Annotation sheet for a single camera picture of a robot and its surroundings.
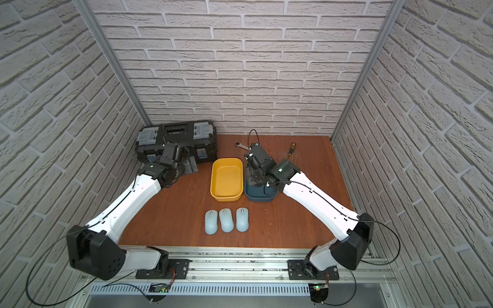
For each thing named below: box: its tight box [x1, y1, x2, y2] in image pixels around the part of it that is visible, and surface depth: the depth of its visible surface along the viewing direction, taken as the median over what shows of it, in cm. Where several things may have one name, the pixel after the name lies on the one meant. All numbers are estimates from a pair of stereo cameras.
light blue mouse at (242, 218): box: [235, 207, 250, 233], surface depth 87 cm
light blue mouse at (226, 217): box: [218, 207, 235, 233], surface depth 87 cm
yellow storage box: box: [209, 157, 244, 203], surface depth 102 cm
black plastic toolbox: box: [134, 120, 218, 164], surface depth 99 cm
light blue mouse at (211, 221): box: [204, 209, 219, 236], surface depth 86 cm
